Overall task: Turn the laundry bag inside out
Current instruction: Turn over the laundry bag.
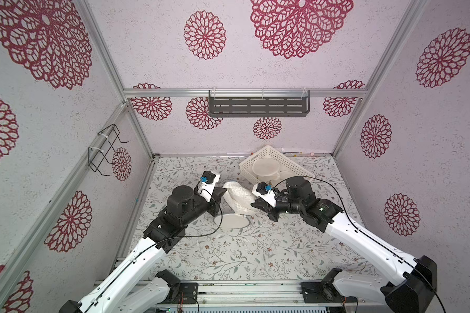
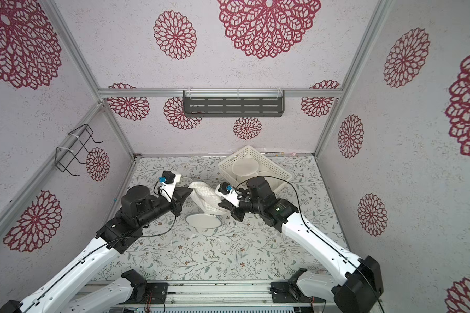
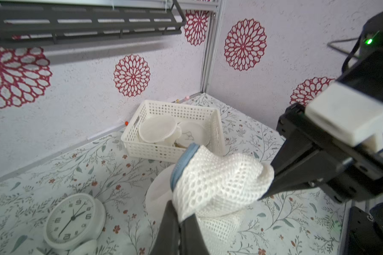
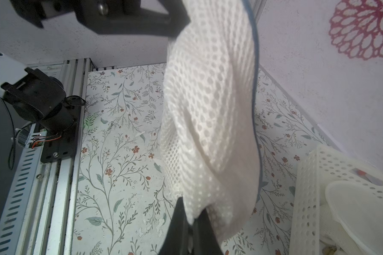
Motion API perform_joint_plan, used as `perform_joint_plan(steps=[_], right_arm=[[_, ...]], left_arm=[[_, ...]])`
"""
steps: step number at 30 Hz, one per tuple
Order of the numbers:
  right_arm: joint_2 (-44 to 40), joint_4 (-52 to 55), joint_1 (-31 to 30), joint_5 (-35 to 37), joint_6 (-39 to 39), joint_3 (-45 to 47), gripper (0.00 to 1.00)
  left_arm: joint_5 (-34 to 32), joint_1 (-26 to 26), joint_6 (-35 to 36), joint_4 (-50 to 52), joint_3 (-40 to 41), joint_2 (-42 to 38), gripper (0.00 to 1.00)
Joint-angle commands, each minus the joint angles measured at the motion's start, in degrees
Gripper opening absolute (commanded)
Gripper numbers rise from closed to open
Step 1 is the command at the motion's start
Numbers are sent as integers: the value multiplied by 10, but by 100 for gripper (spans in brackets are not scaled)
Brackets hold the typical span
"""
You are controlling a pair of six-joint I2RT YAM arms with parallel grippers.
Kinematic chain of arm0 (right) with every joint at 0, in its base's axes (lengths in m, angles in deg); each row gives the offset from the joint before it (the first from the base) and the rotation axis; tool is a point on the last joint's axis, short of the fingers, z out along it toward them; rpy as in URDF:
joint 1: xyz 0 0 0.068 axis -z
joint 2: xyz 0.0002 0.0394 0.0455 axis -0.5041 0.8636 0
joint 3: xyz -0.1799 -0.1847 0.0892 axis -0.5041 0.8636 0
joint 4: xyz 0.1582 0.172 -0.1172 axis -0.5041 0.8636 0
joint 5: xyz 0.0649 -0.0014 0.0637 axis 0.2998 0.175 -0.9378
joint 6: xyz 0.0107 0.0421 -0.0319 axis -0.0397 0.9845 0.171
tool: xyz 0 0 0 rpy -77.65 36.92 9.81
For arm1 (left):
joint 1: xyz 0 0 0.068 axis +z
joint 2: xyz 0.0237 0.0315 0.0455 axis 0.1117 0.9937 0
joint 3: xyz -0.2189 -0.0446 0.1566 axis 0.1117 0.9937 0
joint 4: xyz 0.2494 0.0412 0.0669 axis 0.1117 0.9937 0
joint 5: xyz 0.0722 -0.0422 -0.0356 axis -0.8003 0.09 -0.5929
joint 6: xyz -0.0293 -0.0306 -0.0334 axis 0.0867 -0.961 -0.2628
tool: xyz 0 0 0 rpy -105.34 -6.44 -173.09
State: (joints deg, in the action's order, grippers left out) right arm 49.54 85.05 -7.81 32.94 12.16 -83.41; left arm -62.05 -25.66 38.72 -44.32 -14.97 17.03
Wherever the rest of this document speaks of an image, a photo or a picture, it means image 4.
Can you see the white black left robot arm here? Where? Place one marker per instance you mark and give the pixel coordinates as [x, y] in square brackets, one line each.
[37, 97]

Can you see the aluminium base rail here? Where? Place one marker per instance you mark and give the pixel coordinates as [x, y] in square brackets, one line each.
[38, 217]

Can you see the white perforated plastic basket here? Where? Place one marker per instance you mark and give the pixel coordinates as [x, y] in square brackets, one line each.
[313, 226]

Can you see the white mesh bag blue trim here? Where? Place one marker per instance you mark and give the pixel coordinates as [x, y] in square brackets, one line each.
[207, 139]

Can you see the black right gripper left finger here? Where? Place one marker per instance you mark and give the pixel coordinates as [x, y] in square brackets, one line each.
[177, 238]

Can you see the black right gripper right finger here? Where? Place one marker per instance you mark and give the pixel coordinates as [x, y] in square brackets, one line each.
[204, 238]

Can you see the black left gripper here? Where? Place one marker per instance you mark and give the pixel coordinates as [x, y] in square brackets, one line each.
[109, 17]

